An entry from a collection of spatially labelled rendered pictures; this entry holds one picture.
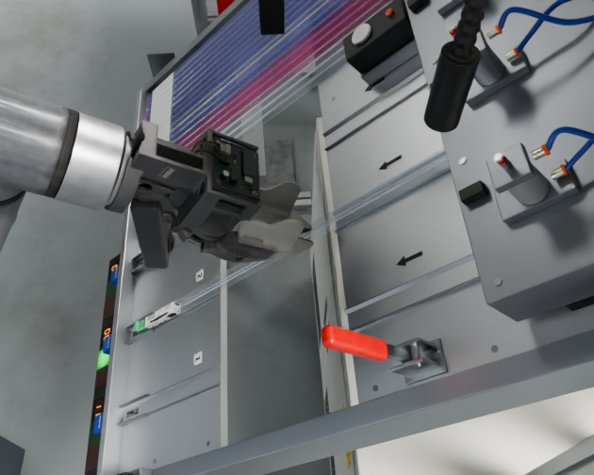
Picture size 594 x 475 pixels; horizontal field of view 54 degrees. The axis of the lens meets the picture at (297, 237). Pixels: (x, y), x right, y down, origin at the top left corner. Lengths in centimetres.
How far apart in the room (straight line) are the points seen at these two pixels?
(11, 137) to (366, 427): 35
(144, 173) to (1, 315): 134
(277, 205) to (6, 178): 25
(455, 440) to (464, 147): 53
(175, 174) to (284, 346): 112
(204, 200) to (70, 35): 205
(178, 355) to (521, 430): 50
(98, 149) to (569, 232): 35
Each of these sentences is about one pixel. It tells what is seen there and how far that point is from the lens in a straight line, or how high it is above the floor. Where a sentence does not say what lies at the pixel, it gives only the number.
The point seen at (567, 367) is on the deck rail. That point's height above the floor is 110.
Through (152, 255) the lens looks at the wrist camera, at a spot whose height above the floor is 97.
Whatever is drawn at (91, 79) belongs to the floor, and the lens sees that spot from 230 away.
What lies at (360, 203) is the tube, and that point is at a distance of 57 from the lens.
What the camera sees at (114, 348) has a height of 74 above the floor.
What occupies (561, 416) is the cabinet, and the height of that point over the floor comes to 62.
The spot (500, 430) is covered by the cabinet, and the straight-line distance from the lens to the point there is 92.
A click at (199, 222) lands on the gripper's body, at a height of 104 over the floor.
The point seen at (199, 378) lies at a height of 82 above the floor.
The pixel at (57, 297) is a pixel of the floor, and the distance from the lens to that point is 177.
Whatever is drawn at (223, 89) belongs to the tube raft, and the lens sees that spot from 88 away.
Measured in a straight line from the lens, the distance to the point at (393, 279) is 53.
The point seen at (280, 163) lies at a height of 1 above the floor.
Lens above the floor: 147
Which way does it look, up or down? 58 degrees down
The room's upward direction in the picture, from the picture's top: straight up
